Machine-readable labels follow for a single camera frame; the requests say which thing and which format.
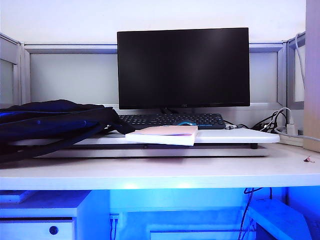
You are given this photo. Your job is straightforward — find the white hanging cable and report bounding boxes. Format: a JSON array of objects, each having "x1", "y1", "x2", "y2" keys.
[{"x1": 294, "y1": 31, "x2": 306, "y2": 103}]

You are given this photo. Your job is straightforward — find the black computer monitor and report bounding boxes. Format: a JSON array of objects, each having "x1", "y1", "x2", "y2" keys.
[{"x1": 116, "y1": 27, "x2": 251, "y2": 110}]

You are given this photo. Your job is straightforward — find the pink cover book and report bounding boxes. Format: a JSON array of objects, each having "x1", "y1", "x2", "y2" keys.
[{"x1": 124, "y1": 125, "x2": 199, "y2": 147}]

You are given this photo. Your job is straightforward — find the white flat box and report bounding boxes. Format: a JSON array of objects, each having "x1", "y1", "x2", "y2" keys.
[{"x1": 0, "y1": 190, "x2": 36, "y2": 204}]

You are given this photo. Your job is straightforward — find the silver cable connector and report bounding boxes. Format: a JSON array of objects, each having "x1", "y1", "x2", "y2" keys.
[{"x1": 223, "y1": 123, "x2": 248, "y2": 131}]

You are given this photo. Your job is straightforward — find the black cable bundle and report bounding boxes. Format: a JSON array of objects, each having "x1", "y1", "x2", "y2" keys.
[{"x1": 251, "y1": 109, "x2": 288, "y2": 132}]

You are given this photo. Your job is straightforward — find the dark hanging cables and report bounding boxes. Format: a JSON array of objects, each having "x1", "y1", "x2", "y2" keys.
[{"x1": 238, "y1": 187, "x2": 273, "y2": 240}]

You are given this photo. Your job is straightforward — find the light wooden cabinet panel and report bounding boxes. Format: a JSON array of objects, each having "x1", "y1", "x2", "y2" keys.
[{"x1": 303, "y1": 0, "x2": 320, "y2": 152}]

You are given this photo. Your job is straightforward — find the black keyboard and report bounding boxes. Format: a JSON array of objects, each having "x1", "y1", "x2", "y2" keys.
[{"x1": 117, "y1": 113, "x2": 225, "y2": 131}]

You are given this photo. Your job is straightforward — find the glass back partition panel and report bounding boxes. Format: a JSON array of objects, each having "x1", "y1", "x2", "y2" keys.
[{"x1": 23, "y1": 41, "x2": 288, "y2": 106}]

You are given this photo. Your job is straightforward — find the white power strip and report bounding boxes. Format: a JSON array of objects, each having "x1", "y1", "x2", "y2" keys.
[{"x1": 279, "y1": 126, "x2": 305, "y2": 147}]

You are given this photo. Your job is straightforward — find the white drawer cabinet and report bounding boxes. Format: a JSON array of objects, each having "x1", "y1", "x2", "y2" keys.
[{"x1": 0, "y1": 189, "x2": 111, "y2": 240}]

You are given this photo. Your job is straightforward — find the dark blue backpack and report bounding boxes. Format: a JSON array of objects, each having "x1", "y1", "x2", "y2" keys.
[{"x1": 0, "y1": 99, "x2": 136, "y2": 163}]

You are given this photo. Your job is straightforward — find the white charger plug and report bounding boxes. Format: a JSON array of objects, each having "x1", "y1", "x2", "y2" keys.
[{"x1": 286, "y1": 123, "x2": 299, "y2": 136}]

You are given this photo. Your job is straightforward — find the white riser board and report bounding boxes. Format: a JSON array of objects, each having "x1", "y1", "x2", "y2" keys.
[{"x1": 9, "y1": 127, "x2": 281, "y2": 146}]

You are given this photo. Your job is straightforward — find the white charger cable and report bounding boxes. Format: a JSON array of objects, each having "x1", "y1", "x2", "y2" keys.
[{"x1": 273, "y1": 107, "x2": 320, "y2": 140}]

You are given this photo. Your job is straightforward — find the white computer tower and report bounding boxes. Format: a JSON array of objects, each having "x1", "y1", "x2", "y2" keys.
[{"x1": 247, "y1": 198, "x2": 314, "y2": 240}]

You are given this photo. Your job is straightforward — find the white wall socket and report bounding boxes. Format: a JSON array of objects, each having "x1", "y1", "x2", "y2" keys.
[{"x1": 109, "y1": 213, "x2": 121, "y2": 240}]

